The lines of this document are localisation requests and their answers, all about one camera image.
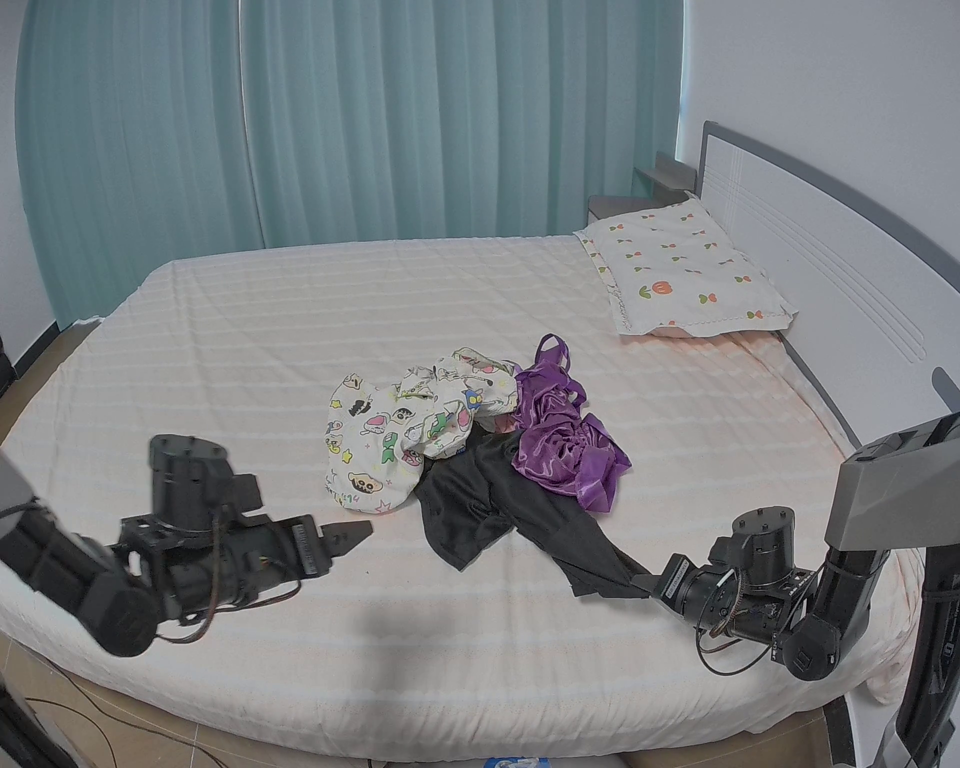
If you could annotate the purple garment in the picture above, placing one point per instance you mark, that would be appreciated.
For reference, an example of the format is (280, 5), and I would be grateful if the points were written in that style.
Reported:
(555, 442)

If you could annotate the black chest of drawers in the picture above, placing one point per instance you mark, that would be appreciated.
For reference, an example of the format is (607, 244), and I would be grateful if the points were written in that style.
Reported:
(4, 367)

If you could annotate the blue-green curtain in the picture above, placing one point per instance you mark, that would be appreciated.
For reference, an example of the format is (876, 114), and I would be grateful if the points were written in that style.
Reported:
(135, 120)
(450, 112)

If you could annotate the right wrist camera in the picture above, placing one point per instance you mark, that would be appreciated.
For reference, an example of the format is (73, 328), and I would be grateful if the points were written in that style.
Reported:
(724, 551)

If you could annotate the bed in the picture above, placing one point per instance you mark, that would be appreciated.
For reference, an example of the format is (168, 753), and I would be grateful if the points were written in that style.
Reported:
(225, 337)

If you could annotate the white printed pillow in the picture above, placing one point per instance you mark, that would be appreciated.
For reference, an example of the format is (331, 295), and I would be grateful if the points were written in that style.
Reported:
(675, 255)

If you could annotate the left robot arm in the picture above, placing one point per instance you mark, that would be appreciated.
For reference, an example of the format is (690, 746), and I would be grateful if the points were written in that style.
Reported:
(67, 570)

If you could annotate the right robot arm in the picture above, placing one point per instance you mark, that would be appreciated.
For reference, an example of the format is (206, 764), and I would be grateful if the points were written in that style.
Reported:
(847, 592)

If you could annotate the grey bedside table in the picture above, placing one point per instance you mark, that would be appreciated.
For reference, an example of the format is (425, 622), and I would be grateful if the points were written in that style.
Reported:
(645, 204)

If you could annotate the black T-shirt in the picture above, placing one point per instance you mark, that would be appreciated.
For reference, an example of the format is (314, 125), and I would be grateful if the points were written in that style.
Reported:
(465, 502)

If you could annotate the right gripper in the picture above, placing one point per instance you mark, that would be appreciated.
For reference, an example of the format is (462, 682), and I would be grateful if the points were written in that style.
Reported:
(697, 592)

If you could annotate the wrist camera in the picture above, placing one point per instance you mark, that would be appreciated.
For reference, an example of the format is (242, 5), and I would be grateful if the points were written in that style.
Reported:
(724, 551)
(244, 493)

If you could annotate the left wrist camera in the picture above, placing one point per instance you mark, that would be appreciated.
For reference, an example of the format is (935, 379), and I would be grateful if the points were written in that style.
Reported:
(244, 493)

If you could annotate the white printed pyjama top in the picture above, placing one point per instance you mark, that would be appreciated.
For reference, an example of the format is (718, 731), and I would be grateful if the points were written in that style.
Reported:
(375, 442)

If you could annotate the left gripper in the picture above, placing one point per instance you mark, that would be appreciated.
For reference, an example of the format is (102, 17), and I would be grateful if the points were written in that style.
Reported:
(270, 555)

